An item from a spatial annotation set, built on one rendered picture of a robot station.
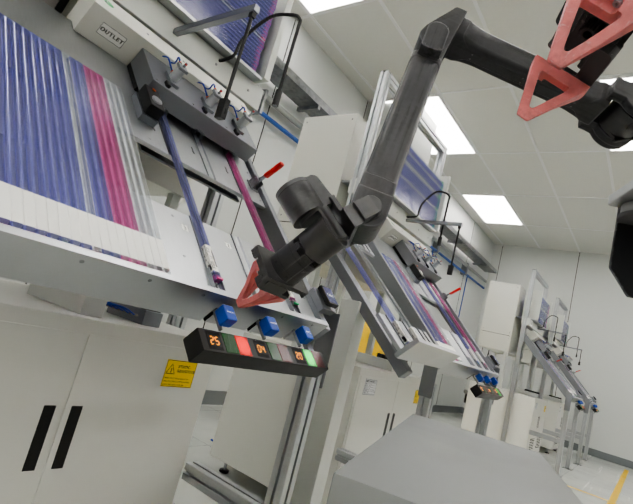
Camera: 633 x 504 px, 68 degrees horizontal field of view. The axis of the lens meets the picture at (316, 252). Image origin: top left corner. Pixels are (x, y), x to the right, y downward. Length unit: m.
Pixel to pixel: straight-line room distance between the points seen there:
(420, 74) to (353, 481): 0.67
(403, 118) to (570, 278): 7.82
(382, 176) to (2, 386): 0.74
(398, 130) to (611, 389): 7.64
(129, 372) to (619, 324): 7.76
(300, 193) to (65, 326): 0.54
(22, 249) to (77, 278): 0.08
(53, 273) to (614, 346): 8.03
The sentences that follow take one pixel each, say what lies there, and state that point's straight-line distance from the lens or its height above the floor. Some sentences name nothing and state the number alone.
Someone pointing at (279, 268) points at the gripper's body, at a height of 0.78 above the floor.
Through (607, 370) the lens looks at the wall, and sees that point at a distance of 8.29.
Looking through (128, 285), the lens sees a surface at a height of 0.70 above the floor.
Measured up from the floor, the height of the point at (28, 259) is 0.70.
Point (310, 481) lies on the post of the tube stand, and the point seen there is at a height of 0.33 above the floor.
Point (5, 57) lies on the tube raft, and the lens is 0.91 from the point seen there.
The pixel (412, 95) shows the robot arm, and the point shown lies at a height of 1.14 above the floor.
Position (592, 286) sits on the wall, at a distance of 8.48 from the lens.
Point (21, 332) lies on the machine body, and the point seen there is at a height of 0.58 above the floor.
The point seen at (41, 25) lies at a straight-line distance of 1.12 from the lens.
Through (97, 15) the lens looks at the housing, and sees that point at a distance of 1.20.
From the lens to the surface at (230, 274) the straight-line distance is 0.87.
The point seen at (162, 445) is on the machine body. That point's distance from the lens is 1.23.
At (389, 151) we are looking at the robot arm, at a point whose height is 1.01.
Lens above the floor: 0.71
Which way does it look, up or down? 9 degrees up
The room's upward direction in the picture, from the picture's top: 15 degrees clockwise
